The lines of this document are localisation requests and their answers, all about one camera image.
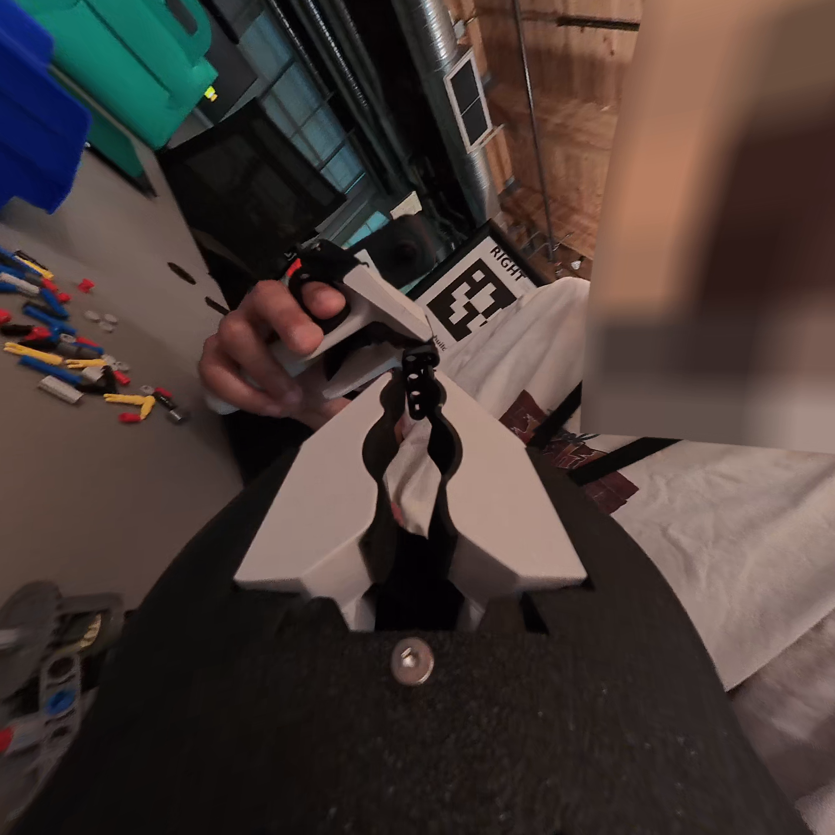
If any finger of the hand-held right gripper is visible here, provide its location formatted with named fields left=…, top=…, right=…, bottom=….
left=320, top=342, right=407, bottom=402
left=342, top=263, right=434, bottom=343

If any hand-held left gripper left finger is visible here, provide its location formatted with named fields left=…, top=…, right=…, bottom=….
left=234, top=375, right=397, bottom=621

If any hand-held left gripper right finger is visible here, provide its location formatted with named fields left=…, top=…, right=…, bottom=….
left=434, top=375, right=587, bottom=608

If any black L-shaped lego beam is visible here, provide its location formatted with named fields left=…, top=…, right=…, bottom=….
left=403, top=346, right=439, bottom=421

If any grey lego gear assembly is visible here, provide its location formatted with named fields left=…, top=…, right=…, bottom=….
left=0, top=581, right=126, bottom=777

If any heap of small lego pieces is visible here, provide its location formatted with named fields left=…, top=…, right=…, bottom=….
left=0, top=247, right=191, bottom=425

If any person's right hand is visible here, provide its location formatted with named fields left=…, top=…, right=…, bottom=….
left=197, top=279, right=356, bottom=425

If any white tag sign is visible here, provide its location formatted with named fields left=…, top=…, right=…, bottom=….
left=414, top=222, right=549, bottom=350

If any black office chair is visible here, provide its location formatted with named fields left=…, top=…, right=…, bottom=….
left=160, top=104, right=347, bottom=275

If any person's white shirt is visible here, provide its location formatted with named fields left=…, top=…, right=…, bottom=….
left=385, top=277, right=835, bottom=835

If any teal plastic container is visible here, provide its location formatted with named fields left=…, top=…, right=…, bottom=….
left=16, top=0, right=219, bottom=180

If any blue plastic bin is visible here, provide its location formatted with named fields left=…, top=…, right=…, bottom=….
left=0, top=0, right=94, bottom=216

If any silver ventilation duct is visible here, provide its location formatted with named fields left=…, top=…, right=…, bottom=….
left=391, top=0, right=497, bottom=226

